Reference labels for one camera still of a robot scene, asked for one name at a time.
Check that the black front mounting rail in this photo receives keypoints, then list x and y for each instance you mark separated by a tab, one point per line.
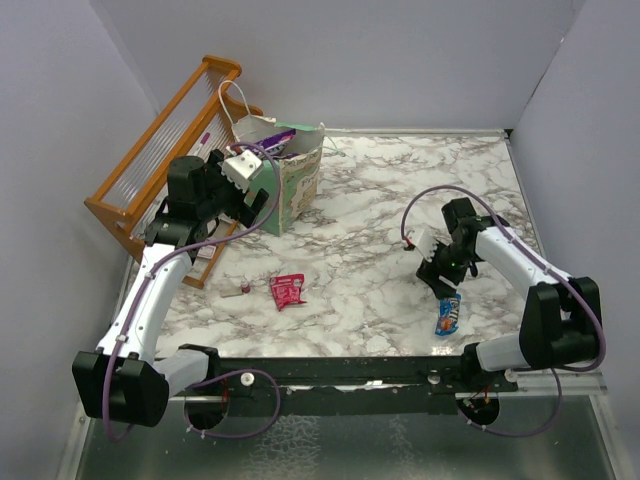
338	386

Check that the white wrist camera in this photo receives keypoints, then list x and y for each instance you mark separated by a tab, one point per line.
242	169
424	242

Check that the blue M&M's packet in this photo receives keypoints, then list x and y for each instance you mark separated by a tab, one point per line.
449	309

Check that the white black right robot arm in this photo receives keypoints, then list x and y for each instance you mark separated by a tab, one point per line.
561	323

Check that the small beige eraser block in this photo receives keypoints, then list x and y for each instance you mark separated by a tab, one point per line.
231	292

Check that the pink red snack packet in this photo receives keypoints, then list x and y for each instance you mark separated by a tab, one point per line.
286	290

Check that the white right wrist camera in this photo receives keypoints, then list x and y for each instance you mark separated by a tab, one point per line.
424	242

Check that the wooden rack with clear slats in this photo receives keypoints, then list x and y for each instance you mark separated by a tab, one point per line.
126	201

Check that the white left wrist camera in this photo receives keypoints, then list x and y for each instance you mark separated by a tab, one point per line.
242	169

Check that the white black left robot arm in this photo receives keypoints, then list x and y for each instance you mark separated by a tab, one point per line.
122	380

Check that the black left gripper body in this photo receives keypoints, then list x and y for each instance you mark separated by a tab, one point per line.
240	210

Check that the green paper gift bag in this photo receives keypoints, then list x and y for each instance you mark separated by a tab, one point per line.
294	188

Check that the purple Fox's candy bag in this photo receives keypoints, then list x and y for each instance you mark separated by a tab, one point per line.
275	144

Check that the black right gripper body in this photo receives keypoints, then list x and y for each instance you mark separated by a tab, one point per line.
449	262

